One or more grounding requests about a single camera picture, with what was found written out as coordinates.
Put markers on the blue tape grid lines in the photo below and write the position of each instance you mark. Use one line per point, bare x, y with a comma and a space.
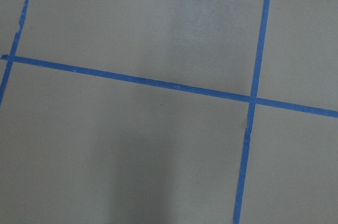
252, 100

